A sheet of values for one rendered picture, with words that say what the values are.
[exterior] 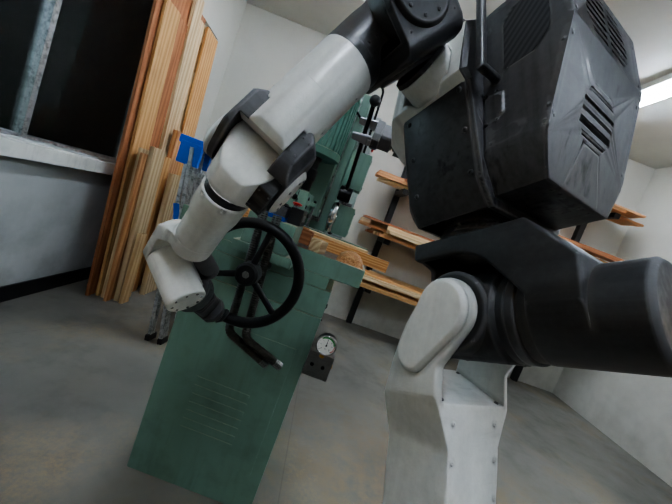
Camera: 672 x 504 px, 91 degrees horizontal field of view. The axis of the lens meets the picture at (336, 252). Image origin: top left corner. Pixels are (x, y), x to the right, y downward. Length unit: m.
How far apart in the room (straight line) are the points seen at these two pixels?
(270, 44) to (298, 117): 3.54
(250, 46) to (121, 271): 2.53
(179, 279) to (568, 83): 0.60
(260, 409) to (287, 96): 0.98
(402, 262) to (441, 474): 3.25
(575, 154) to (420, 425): 0.39
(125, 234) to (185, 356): 1.44
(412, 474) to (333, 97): 0.51
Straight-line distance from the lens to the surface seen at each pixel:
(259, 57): 3.94
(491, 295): 0.45
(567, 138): 0.49
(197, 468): 1.39
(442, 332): 0.45
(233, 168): 0.46
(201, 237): 0.52
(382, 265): 1.18
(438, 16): 0.52
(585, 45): 0.55
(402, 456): 0.56
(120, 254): 2.55
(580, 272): 0.41
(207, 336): 1.16
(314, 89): 0.46
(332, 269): 1.02
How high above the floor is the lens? 1.02
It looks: 6 degrees down
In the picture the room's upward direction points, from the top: 20 degrees clockwise
